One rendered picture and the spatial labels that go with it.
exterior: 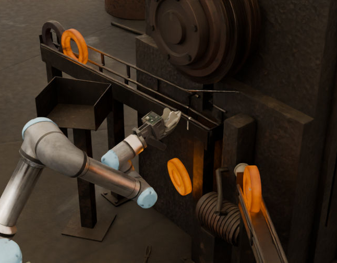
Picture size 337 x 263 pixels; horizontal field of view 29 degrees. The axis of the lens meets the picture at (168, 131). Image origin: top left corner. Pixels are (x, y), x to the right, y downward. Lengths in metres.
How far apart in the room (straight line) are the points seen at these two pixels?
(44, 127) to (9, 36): 3.09
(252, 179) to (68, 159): 0.60
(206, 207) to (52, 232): 0.97
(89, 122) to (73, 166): 0.67
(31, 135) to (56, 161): 0.15
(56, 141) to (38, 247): 1.05
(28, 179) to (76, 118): 0.64
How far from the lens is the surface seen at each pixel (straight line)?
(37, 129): 2.20
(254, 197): 2.14
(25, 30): 5.33
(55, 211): 3.28
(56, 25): 3.34
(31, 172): 2.25
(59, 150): 2.12
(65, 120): 2.82
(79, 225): 3.17
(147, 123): 2.42
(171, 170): 2.71
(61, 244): 3.08
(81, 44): 3.17
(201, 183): 2.65
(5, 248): 2.27
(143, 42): 2.84
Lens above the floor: 2.01
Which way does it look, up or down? 31 degrees down
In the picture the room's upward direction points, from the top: straight up
